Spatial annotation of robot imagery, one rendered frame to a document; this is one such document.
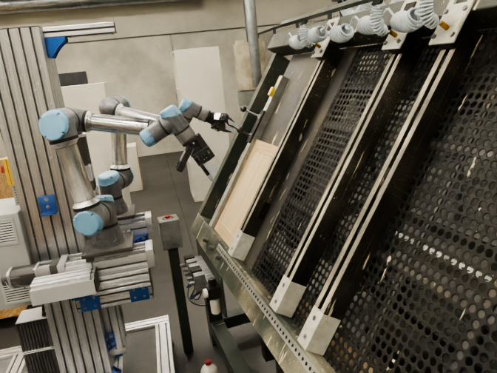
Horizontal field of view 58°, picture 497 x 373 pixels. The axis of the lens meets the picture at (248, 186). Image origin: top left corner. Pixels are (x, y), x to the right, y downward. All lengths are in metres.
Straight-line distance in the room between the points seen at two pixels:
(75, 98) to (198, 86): 2.01
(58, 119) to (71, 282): 0.70
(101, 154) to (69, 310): 2.41
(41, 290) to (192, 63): 4.45
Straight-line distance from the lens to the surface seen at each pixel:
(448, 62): 1.47
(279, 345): 1.62
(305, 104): 2.10
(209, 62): 6.14
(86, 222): 1.99
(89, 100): 4.61
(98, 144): 4.64
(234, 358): 2.73
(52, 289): 2.13
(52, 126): 1.94
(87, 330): 2.57
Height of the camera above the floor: 1.77
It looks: 15 degrees down
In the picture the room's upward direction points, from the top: 6 degrees counter-clockwise
